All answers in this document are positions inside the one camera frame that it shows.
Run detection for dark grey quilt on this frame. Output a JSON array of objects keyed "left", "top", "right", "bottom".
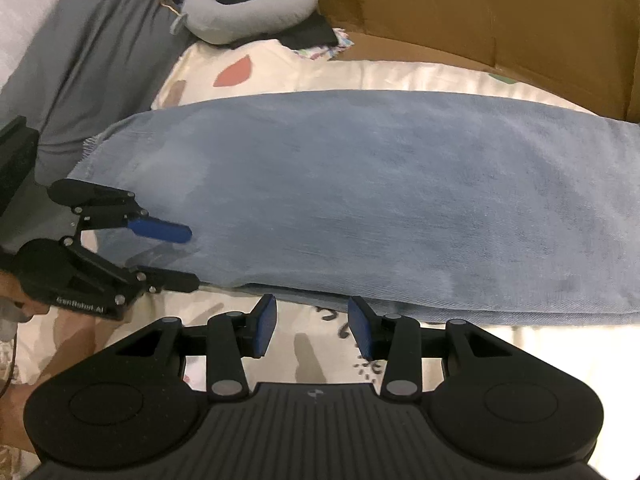
[{"left": 0, "top": 0, "right": 191, "bottom": 186}]

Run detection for colourful patterned cloth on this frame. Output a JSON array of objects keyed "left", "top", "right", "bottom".
[{"left": 295, "top": 27, "right": 357, "bottom": 61}]

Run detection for cream printed bedsheet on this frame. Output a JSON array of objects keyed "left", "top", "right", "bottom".
[{"left": 0, "top": 37, "right": 640, "bottom": 461}]

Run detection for white quilt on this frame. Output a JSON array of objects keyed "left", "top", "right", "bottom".
[{"left": 0, "top": 0, "right": 166, "bottom": 91}]

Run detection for black cloth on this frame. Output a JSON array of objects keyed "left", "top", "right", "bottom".
[{"left": 220, "top": 0, "right": 340, "bottom": 51}]

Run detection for grey neck pillow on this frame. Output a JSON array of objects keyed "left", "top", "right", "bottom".
[{"left": 170, "top": 0, "right": 321, "bottom": 45}]

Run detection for person's left hand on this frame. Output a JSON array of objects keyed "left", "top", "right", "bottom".
[{"left": 0, "top": 270, "right": 51, "bottom": 328}]

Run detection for light blue denim jeans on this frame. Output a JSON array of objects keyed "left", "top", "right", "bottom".
[{"left": 67, "top": 89, "right": 640, "bottom": 328}]

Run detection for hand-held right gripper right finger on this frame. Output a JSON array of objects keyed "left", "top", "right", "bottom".
[{"left": 347, "top": 295, "right": 506, "bottom": 403}]

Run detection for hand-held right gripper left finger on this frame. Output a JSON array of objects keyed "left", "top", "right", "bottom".
[{"left": 112, "top": 294, "right": 277, "bottom": 403}]

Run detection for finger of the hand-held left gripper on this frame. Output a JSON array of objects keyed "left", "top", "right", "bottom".
[
  {"left": 60, "top": 237, "right": 202, "bottom": 306},
  {"left": 47, "top": 178, "right": 193, "bottom": 245}
]

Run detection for black cable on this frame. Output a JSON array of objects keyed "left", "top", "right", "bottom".
[{"left": 2, "top": 327, "right": 21, "bottom": 396}]

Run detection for large brown cardboard sheet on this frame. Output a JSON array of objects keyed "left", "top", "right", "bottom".
[{"left": 250, "top": 0, "right": 640, "bottom": 123}]

